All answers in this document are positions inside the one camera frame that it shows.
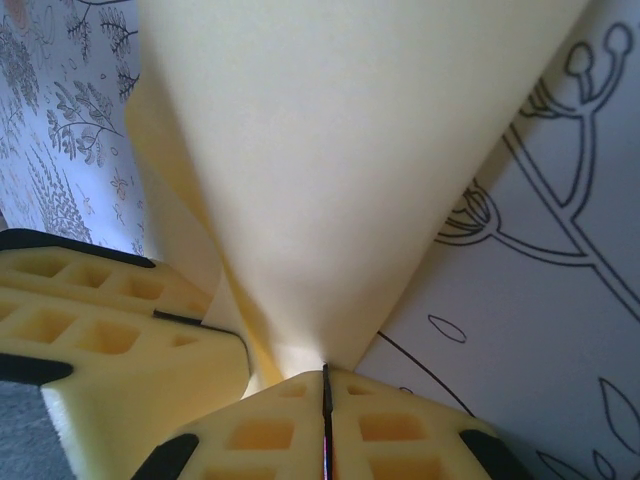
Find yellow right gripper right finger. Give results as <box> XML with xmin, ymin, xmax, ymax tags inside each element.
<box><xmin>325</xmin><ymin>367</ymin><xmax>531</xmax><ymax>480</ymax></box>

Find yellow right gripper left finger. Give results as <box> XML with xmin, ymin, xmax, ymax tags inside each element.
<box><xmin>132</xmin><ymin>368</ymin><xmax>327</xmax><ymax>480</ymax></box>

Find pale yellow paper sheet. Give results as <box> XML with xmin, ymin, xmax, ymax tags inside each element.
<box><xmin>122</xmin><ymin>0</ymin><xmax>609</xmax><ymax>396</ymax></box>

